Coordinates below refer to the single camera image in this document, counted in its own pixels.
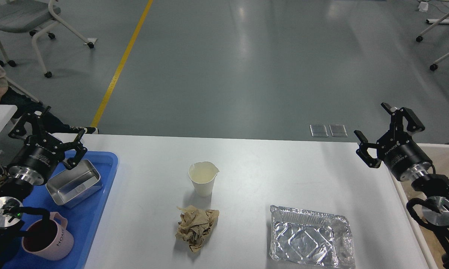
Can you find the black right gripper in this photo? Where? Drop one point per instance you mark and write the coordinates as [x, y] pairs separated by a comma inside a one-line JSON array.
[[396, 148]]

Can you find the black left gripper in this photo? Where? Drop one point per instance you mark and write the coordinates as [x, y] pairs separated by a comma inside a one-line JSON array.
[[41, 152]]

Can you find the square steel tray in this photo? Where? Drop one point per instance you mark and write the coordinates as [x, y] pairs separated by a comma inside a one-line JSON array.
[[70, 187]]

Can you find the pink ceramic mug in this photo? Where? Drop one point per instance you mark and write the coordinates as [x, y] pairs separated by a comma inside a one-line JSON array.
[[49, 238]]

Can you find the aluminium foil container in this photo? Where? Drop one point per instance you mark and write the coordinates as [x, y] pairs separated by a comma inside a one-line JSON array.
[[311, 238]]

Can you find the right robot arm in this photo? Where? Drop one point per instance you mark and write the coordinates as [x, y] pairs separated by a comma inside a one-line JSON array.
[[406, 161]]

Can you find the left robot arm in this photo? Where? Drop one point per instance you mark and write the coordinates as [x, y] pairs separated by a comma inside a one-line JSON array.
[[12, 194]]

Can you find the right floor socket plate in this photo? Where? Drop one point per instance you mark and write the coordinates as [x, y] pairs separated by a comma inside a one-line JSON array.
[[338, 130]]

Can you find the floor socket plate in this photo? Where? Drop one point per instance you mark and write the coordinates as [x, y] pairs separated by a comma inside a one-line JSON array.
[[338, 130], [318, 130]]

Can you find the left floor socket plate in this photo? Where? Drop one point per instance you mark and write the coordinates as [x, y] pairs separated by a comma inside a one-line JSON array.
[[318, 130]]

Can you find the person in jeans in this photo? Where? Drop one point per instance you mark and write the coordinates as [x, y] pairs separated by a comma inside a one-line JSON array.
[[24, 104]]

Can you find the blue plastic tray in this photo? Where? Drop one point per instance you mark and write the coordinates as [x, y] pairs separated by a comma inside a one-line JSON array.
[[83, 219]]

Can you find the grey office chair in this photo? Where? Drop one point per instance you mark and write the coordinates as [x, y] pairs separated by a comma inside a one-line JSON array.
[[25, 16]]

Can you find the white paper cup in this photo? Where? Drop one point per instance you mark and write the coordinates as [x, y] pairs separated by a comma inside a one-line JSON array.
[[202, 176]]

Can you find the crumpled brown paper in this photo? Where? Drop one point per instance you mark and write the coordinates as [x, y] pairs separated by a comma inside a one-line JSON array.
[[195, 226]]

